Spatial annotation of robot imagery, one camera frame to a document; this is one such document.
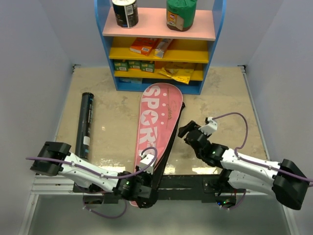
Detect pink sport racket bag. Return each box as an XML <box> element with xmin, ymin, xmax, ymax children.
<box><xmin>129</xmin><ymin>83</ymin><xmax>186</xmax><ymax>209</ymax></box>

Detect black shuttlecock tube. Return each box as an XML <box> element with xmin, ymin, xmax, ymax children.
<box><xmin>75</xmin><ymin>92</ymin><xmax>94</xmax><ymax>161</ymax></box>

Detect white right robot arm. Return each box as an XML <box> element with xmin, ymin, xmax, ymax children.
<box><xmin>178</xmin><ymin>120</ymin><xmax>310</xmax><ymax>210</ymax></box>

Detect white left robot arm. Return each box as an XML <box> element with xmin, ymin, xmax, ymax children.
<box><xmin>26</xmin><ymin>141</ymin><xmax>158</xmax><ymax>201</ymax></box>

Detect teal tissue pack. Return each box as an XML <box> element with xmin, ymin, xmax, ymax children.
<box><xmin>119</xmin><ymin>77</ymin><xmax>142</xmax><ymax>84</ymax></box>

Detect yellow snack bag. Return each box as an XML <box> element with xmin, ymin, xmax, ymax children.
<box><xmin>158</xmin><ymin>68</ymin><xmax>194</xmax><ymax>84</ymax></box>

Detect green box right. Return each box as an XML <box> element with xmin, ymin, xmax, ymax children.
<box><xmin>140</xmin><ymin>61</ymin><xmax>155</xmax><ymax>73</ymax></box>

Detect green box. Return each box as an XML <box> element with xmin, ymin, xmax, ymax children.
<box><xmin>113</xmin><ymin>59</ymin><xmax>129</xmax><ymax>71</ymax></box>
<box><xmin>140</xmin><ymin>61</ymin><xmax>155</xmax><ymax>73</ymax></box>
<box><xmin>128</xmin><ymin>60</ymin><xmax>141</xmax><ymax>70</ymax></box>

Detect brown snack packet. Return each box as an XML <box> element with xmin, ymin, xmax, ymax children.
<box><xmin>154</xmin><ymin>39</ymin><xmax>173</xmax><ymax>58</ymax></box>

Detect green box middle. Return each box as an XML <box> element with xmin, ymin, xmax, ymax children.
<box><xmin>128</xmin><ymin>60</ymin><xmax>141</xmax><ymax>70</ymax></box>

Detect blue shelf unit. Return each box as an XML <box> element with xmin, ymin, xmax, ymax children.
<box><xmin>94</xmin><ymin>0</ymin><xmax>226</xmax><ymax>94</ymax></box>

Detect green box left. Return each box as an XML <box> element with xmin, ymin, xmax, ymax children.
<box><xmin>113</xmin><ymin>59</ymin><xmax>129</xmax><ymax>71</ymax></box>

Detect orange box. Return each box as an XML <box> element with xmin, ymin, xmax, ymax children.
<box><xmin>130</xmin><ymin>37</ymin><xmax>158</xmax><ymax>56</ymax></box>

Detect green wrapped jar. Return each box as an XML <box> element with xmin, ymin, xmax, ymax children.
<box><xmin>166</xmin><ymin>0</ymin><xmax>197</xmax><ymax>31</ymax></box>

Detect black white can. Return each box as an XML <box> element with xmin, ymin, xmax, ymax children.
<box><xmin>112</xmin><ymin>0</ymin><xmax>139</xmax><ymax>28</ymax></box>

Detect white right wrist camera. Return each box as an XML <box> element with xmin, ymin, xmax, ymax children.
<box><xmin>199</xmin><ymin>117</ymin><xmax>218</xmax><ymax>136</ymax></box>

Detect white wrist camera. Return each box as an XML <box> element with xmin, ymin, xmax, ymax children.
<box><xmin>199</xmin><ymin>117</ymin><xmax>218</xmax><ymax>136</ymax></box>
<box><xmin>138</xmin><ymin>153</ymin><xmax>157</xmax><ymax>174</ymax></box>

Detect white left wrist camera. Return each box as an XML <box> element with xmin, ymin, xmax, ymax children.
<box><xmin>138</xmin><ymin>153</ymin><xmax>157</xmax><ymax>174</ymax></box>

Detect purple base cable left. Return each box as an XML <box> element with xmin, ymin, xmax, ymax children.
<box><xmin>82</xmin><ymin>193</ymin><xmax>128</xmax><ymax>219</ymax></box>

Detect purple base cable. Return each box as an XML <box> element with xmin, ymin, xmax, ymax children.
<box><xmin>219</xmin><ymin>188</ymin><xmax>247</xmax><ymax>211</ymax></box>
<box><xmin>82</xmin><ymin>193</ymin><xmax>128</xmax><ymax>219</ymax></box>

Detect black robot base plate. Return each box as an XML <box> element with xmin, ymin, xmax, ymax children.
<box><xmin>72</xmin><ymin>174</ymin><xmax>247</xmax><ymax>206</ymax></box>

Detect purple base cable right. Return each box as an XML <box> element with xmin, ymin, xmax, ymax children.
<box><xmin>219</xmin><ymin>188</ymin><xmax>247</xmax><ymax>211</ymax></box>

